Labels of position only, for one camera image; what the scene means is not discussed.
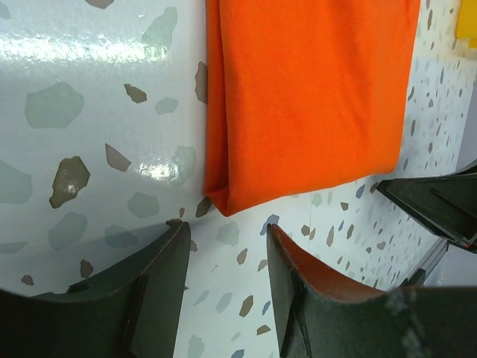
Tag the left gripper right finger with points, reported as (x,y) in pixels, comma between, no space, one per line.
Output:
(295,276)

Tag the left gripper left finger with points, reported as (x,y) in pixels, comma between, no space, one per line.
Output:
(131,309)

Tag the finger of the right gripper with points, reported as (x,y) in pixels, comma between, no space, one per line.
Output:
(445,205)

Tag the orange t shirt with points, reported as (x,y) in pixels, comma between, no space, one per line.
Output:
(303,95)

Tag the yellow plastic tray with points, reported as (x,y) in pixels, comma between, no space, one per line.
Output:
(466,27)

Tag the aluminium frame rail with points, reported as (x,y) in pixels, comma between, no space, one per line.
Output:
(429,270)

